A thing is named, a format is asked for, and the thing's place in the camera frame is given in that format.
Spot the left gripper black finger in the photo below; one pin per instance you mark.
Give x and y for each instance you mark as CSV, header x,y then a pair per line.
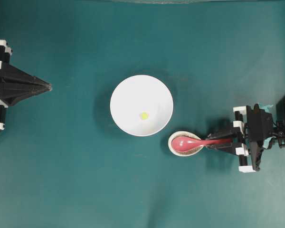
x,y
11,73
12,93

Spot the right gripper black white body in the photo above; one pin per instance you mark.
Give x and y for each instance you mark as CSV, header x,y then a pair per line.
x,y
256,125

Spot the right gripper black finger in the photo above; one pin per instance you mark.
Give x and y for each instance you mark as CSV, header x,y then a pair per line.
x,y
227,147
232,130

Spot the pink ceramic spoon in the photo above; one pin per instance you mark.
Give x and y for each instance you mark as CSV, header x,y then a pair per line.
x,y
184,143

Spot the yellow hexagonal prism block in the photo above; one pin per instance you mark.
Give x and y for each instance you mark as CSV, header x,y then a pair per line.
x,y
144,115

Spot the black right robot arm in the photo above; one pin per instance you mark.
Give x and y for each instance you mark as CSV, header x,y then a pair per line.
x,y
279,136

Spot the speckled white spoon rest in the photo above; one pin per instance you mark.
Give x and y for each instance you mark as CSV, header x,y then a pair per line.
x,y
190,152

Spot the white round bowl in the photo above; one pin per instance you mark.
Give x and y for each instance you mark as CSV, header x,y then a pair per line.
x,y
137,94

